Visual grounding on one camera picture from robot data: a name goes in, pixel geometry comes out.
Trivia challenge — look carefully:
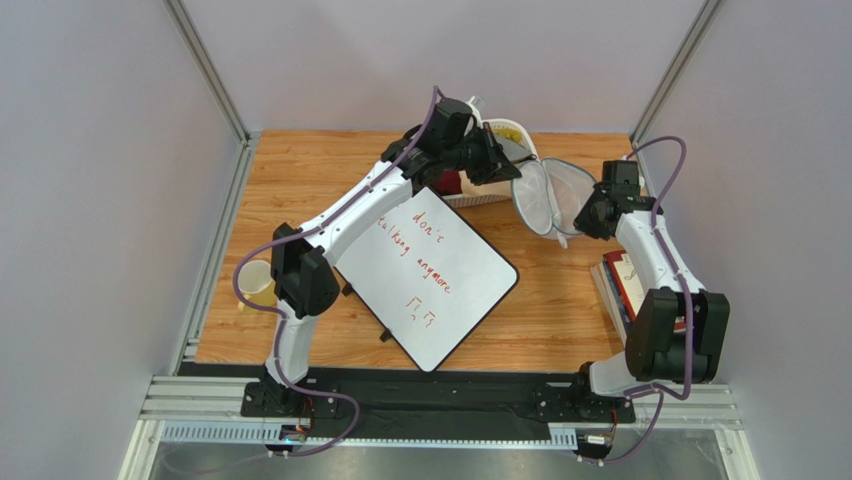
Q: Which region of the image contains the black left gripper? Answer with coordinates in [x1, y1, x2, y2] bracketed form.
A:
[442, 122, 522, 186]

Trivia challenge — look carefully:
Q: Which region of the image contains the white mesh laundry bag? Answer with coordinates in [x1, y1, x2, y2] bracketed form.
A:
[510, 157, 596, 249]

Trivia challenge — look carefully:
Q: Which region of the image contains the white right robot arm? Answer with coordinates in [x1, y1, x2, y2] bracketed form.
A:
[511, 158, 730, 422]

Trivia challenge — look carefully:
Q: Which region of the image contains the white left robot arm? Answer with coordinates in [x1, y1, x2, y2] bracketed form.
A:
[233, 88, 521, 417]

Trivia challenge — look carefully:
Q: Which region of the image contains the beige bra in basket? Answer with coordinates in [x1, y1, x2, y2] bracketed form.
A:
[461, 178, 511, 201]

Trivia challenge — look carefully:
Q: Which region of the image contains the white plastic laundry basket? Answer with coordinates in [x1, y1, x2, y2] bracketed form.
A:
[432, 119, 539, 208]

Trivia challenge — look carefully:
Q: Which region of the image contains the red hardcover book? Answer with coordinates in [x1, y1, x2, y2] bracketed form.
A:
[601, 250, 645, 326]

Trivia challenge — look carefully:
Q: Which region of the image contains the red garment in basket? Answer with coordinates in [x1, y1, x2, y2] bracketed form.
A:
[441, 171, 463, 195]

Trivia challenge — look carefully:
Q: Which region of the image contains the white whiteboard with red writing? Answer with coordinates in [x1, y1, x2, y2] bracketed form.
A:
[336, 189, 519, 372]

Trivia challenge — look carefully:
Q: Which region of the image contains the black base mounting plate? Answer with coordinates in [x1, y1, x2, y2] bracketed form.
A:
[240, 367, 636, 441]

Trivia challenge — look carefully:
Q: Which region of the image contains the yellow mug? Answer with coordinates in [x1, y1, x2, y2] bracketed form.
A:
[236, 260, 277, 307]

